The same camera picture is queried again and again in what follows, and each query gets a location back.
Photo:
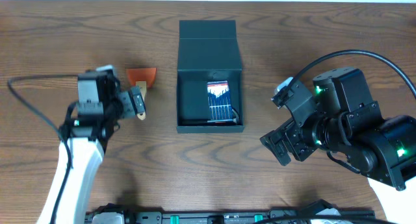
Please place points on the dark green open box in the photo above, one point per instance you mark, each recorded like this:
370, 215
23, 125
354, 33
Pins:
208, 52

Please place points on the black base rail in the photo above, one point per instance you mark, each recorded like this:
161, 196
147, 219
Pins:
112, 213

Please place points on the orange scraper with wooden handle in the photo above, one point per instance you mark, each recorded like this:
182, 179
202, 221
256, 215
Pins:
144, 78

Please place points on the screwdriver set case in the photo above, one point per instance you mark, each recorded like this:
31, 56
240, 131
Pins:
219, 101

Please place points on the steel claw hammer black grip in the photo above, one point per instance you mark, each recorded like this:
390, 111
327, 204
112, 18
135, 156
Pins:
194, 122

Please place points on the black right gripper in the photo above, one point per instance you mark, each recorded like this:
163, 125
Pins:
288, 137

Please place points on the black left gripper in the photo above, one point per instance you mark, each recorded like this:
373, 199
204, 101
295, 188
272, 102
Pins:
136, 100

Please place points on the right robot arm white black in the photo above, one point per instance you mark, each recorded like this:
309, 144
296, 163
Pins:
342, 119

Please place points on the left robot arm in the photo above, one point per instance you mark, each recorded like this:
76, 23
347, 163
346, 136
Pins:
88, 126

